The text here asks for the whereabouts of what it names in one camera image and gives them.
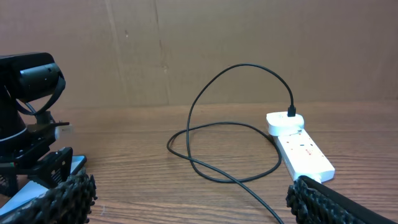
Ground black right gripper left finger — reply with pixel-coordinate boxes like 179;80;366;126
1;169;97;224

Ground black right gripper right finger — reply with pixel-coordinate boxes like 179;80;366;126
286;175;397;224

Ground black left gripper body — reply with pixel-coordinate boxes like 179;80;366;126
1;122;73;197

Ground blue screen smartphone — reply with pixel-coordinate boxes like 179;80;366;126
1;155;87;218

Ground black USB charging cable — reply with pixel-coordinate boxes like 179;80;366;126
166;63;297;224

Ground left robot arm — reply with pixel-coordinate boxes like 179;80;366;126
1;52;73;197

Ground white charger plug adapter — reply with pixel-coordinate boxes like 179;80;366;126
266;111;305;136

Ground white power strip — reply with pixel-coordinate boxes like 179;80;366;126
274;129;335;184

